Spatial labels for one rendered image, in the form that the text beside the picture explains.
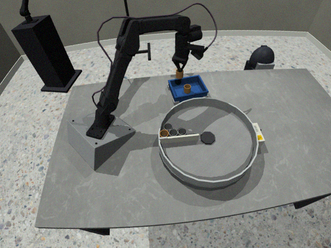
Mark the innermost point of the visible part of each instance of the blue plastic tray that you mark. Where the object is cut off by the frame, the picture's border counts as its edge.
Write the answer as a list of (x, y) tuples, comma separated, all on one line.
[(198, 88)]

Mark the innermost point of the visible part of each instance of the bronze bushing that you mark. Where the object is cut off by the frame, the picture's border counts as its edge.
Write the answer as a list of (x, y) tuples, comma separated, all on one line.
[(164, 132), (187, 91), (179, 75)]

